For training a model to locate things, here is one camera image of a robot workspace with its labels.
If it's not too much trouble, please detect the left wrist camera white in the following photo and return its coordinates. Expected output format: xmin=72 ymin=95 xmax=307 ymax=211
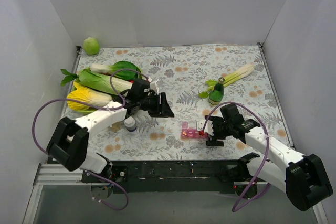
xmin=150 ymin=80 xmax=160 ymax=94

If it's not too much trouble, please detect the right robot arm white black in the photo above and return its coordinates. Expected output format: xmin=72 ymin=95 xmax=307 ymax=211
xmin=196 ymin=102 xmax=333 ymax=211

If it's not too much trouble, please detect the pink weekly pill organizer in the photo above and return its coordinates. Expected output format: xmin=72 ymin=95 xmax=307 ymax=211
xmin=181 ymin=122 xmax=207 ymax=140

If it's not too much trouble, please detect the aluminium frame rail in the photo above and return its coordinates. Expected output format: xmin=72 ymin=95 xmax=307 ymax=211
xmin=22 ymin=163 xmax=87 ymax=224

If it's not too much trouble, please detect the yellow napa cabbage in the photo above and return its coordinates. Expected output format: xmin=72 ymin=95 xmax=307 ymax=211
xmin=67 ymin=82 xmax=112 ymax=111

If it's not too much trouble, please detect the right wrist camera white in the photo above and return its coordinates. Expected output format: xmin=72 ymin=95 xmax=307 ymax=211
xmin=196 ymin=119 xmax=208 ymax=134

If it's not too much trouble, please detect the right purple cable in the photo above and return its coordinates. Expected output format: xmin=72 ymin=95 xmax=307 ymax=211
xmin=201 ymin=101 xmax=271 ymax=212

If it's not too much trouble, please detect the green glass bottle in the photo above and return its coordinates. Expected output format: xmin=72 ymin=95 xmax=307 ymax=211
xmin=208 ymin=77 xmax=225 ymax=105

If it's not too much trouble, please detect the round green cabbage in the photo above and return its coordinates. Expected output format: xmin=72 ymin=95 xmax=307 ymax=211
xmin=83 ymin=37 xmax=100 ymax=55

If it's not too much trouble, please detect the white pill bottle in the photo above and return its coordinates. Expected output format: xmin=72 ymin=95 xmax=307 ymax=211
xmin=124 ymin=116 xmax=137 ymax=132

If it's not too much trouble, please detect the floral table mat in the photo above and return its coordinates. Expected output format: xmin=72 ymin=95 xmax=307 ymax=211
xmin=76 ymin=45 xmax=293 ymax=160

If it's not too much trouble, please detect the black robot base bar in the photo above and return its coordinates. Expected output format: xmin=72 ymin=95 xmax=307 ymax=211
xmin=81 ymin=159 xmax=266 ymax=195

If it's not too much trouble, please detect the green plastic tray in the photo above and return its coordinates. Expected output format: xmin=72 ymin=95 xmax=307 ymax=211
xmin=74 ymin=69 xmax=147 ymax=113

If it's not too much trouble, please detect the celery stalk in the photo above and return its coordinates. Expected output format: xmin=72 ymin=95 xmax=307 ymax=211
xmin=198 ymin=63 xmax=254 ymax=99

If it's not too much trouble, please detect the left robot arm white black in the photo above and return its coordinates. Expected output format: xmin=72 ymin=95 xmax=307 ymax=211
xmin=46 ymin=79 xmax=174 ymax=182

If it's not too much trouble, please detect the green napa cabbage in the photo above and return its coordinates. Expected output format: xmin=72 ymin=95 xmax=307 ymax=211
xmin=77 ymin=69 xmax=132 ymax=95

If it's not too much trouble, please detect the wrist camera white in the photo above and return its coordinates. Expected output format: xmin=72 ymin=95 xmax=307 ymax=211
xmin=150 ymin=80 xmax=160 ymax=94
xmin=196 ymin=119 xmax=208 ymax=134

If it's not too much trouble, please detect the bok choy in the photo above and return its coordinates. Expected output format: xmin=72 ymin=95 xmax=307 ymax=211
xmin=90 ymin=61 xmax=139 ymax=81

